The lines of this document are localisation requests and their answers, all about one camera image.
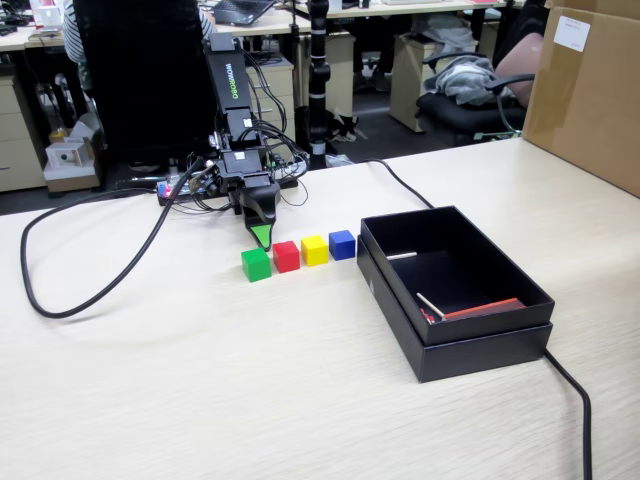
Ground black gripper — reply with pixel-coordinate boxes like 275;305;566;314
221;148;282;251

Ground red wooden cube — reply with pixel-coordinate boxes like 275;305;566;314
272;240;301;274

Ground green wooden cube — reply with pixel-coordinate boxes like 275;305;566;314
240;247;273;284

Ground yellow wooden cube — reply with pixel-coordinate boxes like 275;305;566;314
300;234;330;268

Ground blue wooden cube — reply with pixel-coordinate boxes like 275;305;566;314
328;229;357;262

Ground black cardboard box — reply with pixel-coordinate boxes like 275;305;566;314
359;203;557;347

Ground black open box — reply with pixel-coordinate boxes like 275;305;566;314
355;235;554;384

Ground red white box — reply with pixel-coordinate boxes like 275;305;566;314
29;0;69;34

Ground cardboard box with white label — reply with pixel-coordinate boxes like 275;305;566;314
521;0;640;199

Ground controller board with red light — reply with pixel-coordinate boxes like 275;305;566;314
156;177;199;207

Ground black white shoes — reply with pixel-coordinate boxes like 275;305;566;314
327;110;362;144

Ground black pole with white rings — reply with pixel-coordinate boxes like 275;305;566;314
306;0;334;171

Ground white small cardboard boxes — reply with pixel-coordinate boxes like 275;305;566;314
43;135;100;194

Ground black laptop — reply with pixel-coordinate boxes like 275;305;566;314
212;0;278;27

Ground black armrest office chair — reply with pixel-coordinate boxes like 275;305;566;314
416;49;536;147

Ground grey crumpled clothes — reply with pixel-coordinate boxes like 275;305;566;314
430;54;516;107

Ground beige office desk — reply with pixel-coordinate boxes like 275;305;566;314
294;0;526;21
0;7;314;54

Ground person in striped shirt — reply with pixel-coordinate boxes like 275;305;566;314
62;0;220;94

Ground person in black shirt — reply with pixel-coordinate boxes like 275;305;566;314
492;0;551;110

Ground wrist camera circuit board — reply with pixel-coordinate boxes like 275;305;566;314
187;158;225;197

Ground thin black arm wires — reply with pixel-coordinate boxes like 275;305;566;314
239;47;314;206

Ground thick black camera cable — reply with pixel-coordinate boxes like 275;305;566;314
19;159;206;319

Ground thick black power cable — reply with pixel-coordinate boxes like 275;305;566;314
349;158;594;480

